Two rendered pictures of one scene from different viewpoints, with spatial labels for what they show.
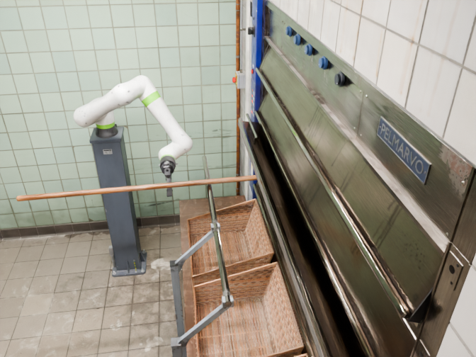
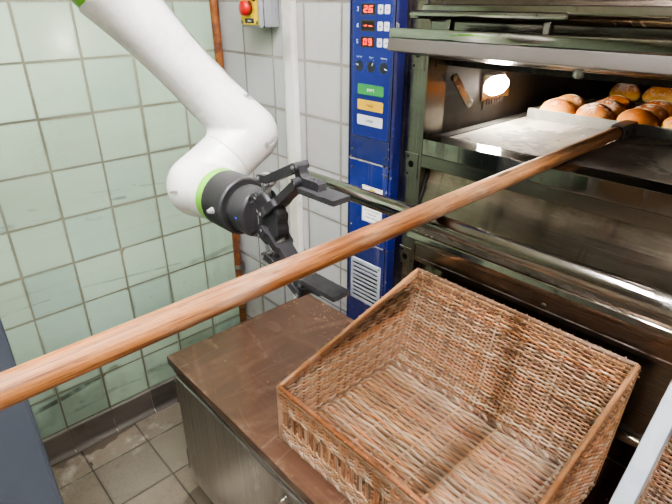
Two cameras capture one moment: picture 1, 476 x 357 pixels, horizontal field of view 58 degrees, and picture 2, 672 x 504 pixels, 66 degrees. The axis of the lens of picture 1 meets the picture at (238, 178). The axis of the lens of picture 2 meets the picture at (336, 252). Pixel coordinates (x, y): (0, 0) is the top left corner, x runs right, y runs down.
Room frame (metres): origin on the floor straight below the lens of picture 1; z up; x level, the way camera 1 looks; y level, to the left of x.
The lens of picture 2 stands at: (1.52, 0.73, 1.48)
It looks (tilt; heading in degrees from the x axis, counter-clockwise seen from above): 26 degrees down; 326
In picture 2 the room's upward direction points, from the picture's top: straight up
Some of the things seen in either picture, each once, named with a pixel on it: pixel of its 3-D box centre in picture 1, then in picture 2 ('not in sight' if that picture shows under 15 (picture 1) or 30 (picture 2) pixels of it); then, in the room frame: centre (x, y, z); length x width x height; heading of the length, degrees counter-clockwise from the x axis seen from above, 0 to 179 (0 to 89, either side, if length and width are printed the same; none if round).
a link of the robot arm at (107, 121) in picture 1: (101, 112); not in sight; (2.65, 0.90, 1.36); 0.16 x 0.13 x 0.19; 153
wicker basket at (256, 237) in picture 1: (227, 243); (444, 403); (2.08, 0.07, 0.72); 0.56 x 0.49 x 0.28; 9
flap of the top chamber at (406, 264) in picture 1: (310, 118); not in sight; (1.53, -0.28, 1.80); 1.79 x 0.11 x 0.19; 8
